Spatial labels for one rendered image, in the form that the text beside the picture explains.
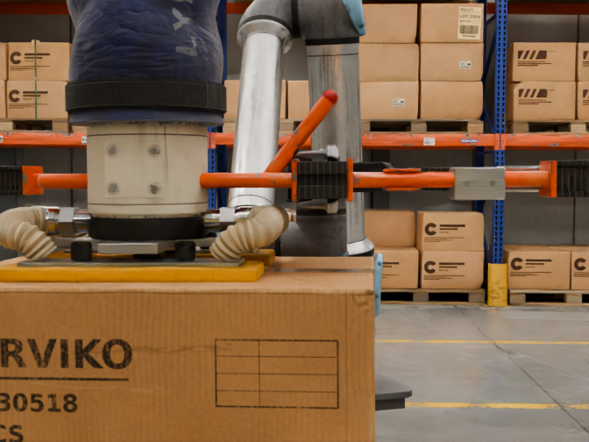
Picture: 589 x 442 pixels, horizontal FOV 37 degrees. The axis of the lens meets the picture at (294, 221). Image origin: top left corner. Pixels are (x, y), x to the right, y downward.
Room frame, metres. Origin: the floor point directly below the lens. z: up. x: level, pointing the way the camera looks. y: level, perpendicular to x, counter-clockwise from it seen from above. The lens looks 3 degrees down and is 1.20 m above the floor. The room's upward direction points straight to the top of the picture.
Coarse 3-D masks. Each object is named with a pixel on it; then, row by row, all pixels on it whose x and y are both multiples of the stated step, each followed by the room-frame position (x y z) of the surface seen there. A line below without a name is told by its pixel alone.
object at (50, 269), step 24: (24, 264) 1.13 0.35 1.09; (48, 264) 1.13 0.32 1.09; (72, 264) 1.13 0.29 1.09; (96, 264) 1.13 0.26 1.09; (120, 264) 1.13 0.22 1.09; (144, 264) 1.13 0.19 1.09; (168, 264) 1.12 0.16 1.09; (192, 264) 1.12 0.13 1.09; (216, 264) 1.12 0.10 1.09; (240, 264) 1.14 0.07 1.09
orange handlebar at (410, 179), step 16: (48, 176) 1.24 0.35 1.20; (64, 176) 1.23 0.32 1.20; (80, 176) 1.23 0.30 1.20; (208, 176) 1.22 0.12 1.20; (224, 176) 1.22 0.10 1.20; (240, 176) 1.22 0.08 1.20; (256, 176) 1.22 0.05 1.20; (272, 176) 1.22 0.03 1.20; (288, 176) 1.22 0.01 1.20; (368, 176) 1.21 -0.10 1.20; (384, 176) 1.21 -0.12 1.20; (400, 176) 1.21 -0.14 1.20; (416, 176) 1.20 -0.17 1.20; (432, 176) 1.20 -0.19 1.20; (448, 176) 1.20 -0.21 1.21; (512, 176) 1.20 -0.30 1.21; (528, 176) 1.20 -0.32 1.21; (544, 176) 1.19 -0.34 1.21
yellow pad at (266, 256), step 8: (96, 248) 1.35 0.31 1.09; (200, 248) 1.34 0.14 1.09; (208, 248) 1.34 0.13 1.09; (256, 248) 1.34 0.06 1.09; (48, 256) 1.31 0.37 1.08; (56, 256) 1.31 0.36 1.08; (64, 256) 1.31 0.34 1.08; (96, 256) 1.31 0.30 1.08; (104, 256) 1.31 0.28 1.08; (112, 256) 1.31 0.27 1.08; (120, 256) 1.31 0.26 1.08; (128, 256) 1.30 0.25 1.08; (168, 256) 1.30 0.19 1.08; (200, 256) 1.30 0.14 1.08; (208, 256) 1.30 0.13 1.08; (248, 256) 1.29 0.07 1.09; (256, 256) 1.29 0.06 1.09; (264, 256) 1.29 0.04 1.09; (272, 256) 1.33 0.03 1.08; (264, 264) 1.29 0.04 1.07
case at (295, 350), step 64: (0, 320) 1.07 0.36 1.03; (64, 320) 1.06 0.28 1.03; (128, 320) 1.06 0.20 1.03; (192, 320) 1.05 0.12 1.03; (256, 320) 1.04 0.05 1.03; (320, 320) 1.04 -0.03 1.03; (0, 384) 1.07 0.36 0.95; (64, 384) 1.07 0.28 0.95; (128, 384) 1.06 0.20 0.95; (192, 384) 1.05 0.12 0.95; (256, 384) 1.04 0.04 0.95; (320, 384) 1.04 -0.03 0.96
